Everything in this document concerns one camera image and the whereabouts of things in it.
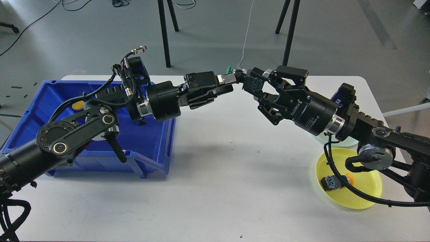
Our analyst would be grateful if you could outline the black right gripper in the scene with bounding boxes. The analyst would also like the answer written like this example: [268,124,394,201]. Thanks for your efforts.
[241,66,338,133]

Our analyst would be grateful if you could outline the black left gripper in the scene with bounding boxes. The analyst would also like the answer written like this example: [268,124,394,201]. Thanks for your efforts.
[146,71,237,122]

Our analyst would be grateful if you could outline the green button dark base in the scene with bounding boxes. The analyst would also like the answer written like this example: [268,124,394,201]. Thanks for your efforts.
[223,66,248,85]

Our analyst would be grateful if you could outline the yellow push button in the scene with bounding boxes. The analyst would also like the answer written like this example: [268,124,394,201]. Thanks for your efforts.
[320,173,355,191]

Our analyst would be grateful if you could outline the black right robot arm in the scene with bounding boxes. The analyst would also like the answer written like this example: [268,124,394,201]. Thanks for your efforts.
[233,66,429,207]

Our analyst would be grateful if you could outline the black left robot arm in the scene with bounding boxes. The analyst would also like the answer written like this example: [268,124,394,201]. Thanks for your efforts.
[1,46,239,242]

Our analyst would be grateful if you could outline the green push button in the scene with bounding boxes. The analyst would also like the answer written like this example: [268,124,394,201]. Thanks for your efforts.
[136,117,146,126]

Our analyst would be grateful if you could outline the light green plate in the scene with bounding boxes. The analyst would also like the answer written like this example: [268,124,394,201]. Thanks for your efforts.
[315,133,358,148]

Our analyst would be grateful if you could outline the yellow plate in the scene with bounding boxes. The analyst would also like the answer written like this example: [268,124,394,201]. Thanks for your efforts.
[313,148,383,210]

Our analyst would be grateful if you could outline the blue plastic bin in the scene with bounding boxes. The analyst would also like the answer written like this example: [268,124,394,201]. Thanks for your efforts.
[1,81,176,178]

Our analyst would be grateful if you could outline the black tripod legs right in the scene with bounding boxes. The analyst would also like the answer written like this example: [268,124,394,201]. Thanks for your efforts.
[275,0,301,66]

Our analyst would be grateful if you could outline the white cable on floor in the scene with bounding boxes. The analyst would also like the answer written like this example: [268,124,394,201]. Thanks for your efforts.
[236,0,254,69]

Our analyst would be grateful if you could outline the yellow button near wall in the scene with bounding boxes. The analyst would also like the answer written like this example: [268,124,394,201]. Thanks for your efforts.
[71,101,85,111]

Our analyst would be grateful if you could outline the black floor cable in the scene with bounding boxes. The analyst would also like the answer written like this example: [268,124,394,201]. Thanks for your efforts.
[0,0,93,57]

